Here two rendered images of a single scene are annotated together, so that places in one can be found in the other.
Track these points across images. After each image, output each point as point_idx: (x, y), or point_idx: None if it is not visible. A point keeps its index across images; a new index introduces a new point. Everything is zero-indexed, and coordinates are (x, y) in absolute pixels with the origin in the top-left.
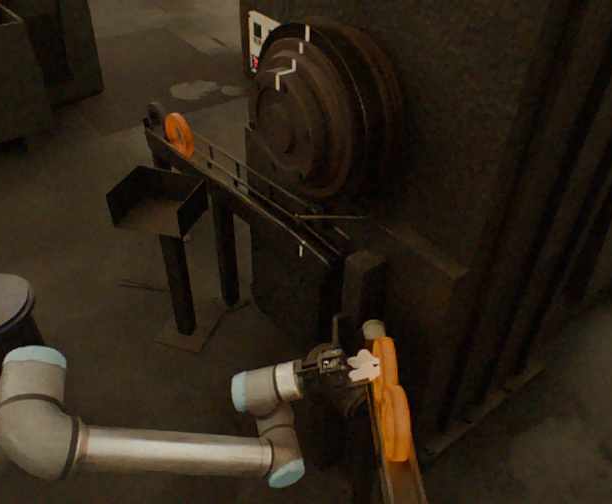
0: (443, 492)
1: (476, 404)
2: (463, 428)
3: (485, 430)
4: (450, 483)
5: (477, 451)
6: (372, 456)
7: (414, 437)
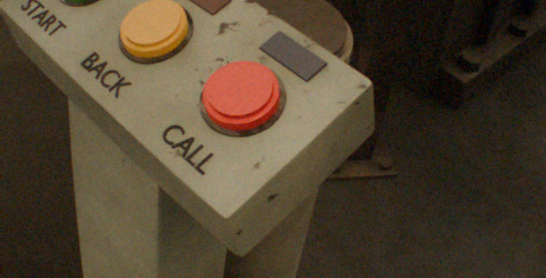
0: (494, 135)
1: (523, 16)
2: (512, 42)
3: (536, 60)
4: (502, 123)
5: (531, 84)
6: None
7: (449, 25)
